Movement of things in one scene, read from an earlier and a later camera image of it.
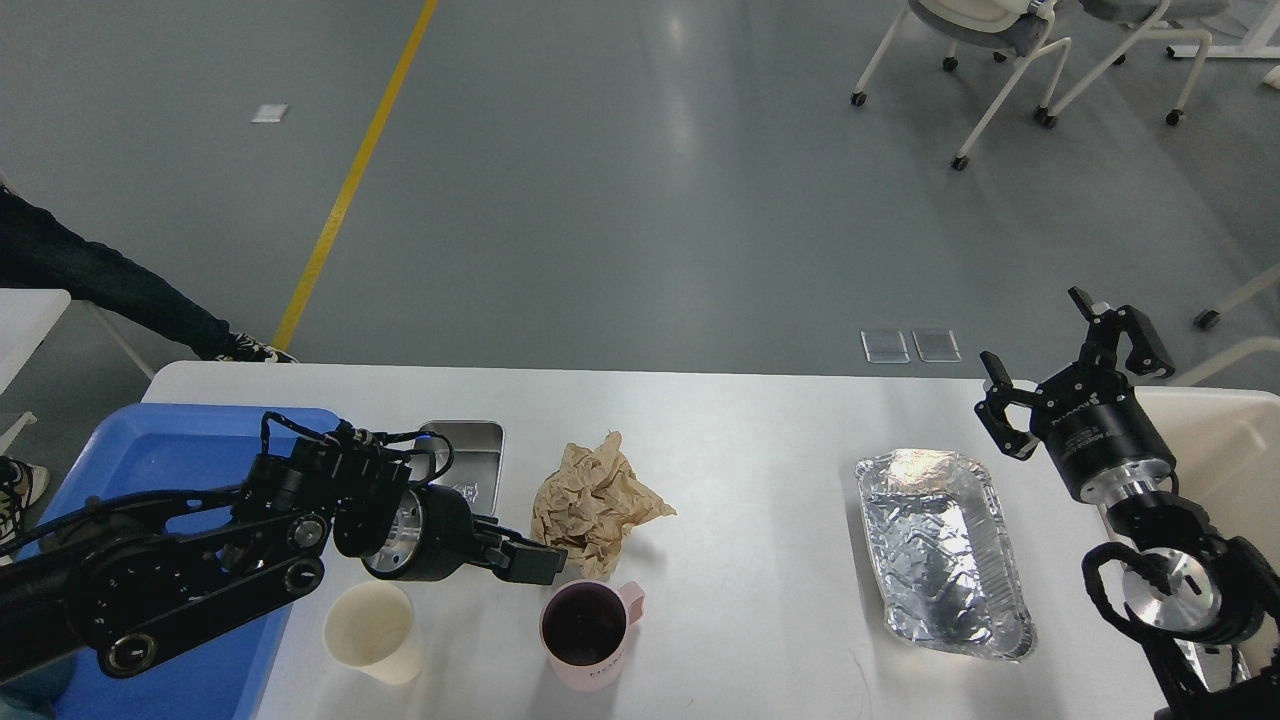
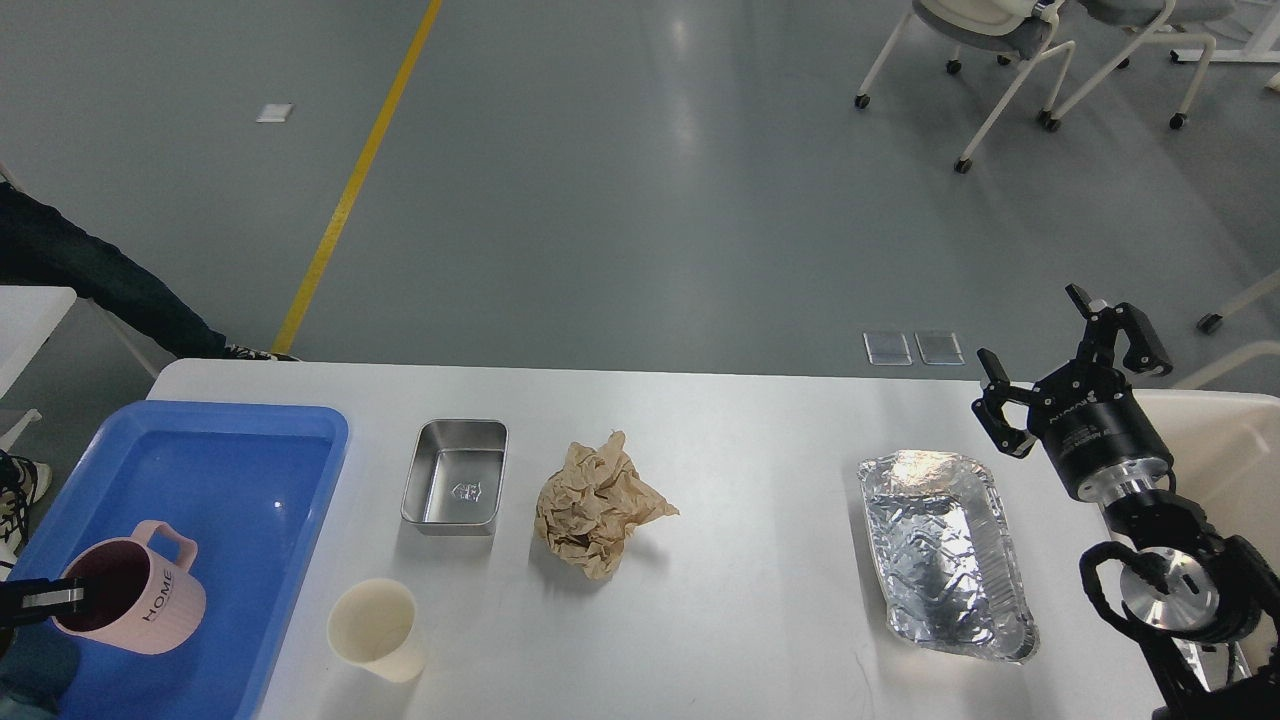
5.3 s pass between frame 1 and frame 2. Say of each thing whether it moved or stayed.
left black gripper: moved
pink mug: moved
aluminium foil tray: stayed
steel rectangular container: stayed
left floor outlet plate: stayed
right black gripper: stayed
